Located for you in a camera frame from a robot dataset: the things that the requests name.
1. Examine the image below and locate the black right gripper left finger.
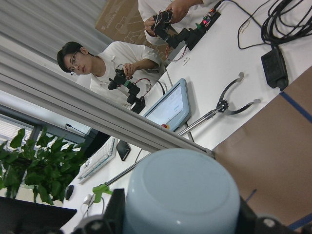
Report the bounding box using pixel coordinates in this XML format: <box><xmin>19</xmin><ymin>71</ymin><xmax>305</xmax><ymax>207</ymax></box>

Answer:
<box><xmin>103</xmin><ymin>189</ymin><xmax>125</xmax><ymax>234</ymax></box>

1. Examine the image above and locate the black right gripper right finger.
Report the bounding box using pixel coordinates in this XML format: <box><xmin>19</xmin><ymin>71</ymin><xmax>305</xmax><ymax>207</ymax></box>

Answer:
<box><xmin>235</xmin><ymin>197</ymin><xmax>257</xmax><ymax>234</ymax></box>

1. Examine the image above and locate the light blue plastic cup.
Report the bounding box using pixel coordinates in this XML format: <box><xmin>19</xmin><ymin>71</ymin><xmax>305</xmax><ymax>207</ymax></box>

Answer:
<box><xmin>123</xmin><ymin>149</ymin><xmax>240</xmax><ymax>234</ymax></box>

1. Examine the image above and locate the white keyboard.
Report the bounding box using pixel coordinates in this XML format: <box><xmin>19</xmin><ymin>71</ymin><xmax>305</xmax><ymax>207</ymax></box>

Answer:
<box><xmin>77</xmin><ymin>136</ymin><xmax>118</xmax><ymax>184</ymax></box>

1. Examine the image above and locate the black smartphone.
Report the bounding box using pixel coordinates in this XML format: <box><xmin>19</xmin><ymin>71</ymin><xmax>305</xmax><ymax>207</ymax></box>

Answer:
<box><xmin>116</xmin><ymin>140</ymin><xmax>131</xmax><ymax>161</ymax></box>

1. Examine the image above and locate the green potted plant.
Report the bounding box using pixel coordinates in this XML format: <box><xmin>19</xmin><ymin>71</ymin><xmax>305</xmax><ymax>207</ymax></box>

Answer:
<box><xmin>0</xmin><ymin>128</ymin><xmax>87</xmax><ymax>205</ymax></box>

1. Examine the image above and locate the reach grabber tool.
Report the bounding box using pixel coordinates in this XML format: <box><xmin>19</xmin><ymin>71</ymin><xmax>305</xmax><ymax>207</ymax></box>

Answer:
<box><xmin>93</xmin><ymin>72</ymin><xmax>261</xmax><ymax>203</ymax></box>

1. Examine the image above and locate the blue teach pendant tablet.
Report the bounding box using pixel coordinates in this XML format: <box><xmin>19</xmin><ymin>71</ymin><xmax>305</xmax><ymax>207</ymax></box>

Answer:
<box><xmin>143</xmin><ymin>78</ymin><xmax>191</xmax><ymax>131</ymax></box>

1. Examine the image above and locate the person in white shirt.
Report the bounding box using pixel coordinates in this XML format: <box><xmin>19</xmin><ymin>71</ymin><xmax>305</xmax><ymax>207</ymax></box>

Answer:
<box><xmin>57</xmin><ymin>41</ymin><xmax>164</xmax><ymax>108</ymax></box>

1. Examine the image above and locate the black power adapter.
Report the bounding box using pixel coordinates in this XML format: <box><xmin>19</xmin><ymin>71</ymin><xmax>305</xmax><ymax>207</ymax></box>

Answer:
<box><xmin>261</xmin><ymin>47</ymin><xmax>289</xmax><ymax>91</ymax></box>

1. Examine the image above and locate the aluminium frame post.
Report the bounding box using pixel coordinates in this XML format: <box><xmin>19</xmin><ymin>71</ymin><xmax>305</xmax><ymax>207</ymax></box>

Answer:
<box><xmin>0</xmin><ymin>46</ymin><xmax>214</xmax><ymax>157</ymax></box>

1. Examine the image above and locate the coiled black cable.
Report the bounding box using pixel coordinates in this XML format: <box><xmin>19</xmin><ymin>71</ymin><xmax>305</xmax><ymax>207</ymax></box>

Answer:
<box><xmin>237</xmin><ymin>0</ymin><xmax>312</xmax><ymax>49</ymax></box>

